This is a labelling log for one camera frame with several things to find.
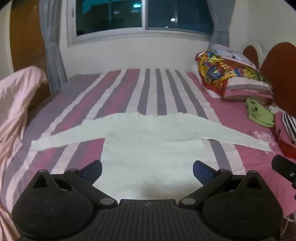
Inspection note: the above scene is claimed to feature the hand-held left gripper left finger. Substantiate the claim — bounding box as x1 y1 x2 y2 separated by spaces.
32 160 117 209

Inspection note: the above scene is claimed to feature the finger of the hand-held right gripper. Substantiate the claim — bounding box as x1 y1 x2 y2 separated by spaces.
271 154 296 186

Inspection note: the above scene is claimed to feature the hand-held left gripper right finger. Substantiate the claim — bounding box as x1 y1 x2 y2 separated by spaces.
178 160 263 209

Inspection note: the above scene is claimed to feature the white knit sweater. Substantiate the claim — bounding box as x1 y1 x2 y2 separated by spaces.
30 111 273 205

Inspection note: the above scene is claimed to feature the black white striped garment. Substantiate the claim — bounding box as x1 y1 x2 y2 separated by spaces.
281 113 296 143

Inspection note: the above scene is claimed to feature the green garment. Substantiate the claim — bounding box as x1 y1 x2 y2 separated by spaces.
245 98 277 128

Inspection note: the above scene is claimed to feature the pink striped pillow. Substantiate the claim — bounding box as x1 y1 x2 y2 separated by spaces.
223 77 275 102

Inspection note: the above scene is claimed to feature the striped pink bed sheet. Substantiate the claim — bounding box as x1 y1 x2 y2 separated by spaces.
0 68 296 233

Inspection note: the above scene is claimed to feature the light pink blanket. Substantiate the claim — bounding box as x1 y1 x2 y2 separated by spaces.
0 66 48 241

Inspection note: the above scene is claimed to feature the reddish wooden headboard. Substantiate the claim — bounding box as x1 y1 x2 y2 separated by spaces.
242 42 296 112

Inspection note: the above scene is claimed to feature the colourful printed satin cloth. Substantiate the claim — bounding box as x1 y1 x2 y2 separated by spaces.
195 49 271 98

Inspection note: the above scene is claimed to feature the light grey printed pillow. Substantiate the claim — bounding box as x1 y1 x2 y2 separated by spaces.
209 44 250 63

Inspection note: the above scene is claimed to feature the grey curtain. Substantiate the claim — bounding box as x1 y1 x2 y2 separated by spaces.
39 0 68 89
206 0 231 51

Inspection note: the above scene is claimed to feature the brown wooden wardrobe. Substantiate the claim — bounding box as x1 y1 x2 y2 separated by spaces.
9 0 51 100

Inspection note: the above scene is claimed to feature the white cable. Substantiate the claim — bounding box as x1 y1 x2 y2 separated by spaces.
280 207 296 235

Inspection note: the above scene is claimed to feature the window with white frame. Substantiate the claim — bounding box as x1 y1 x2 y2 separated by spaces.
67 0 213 48

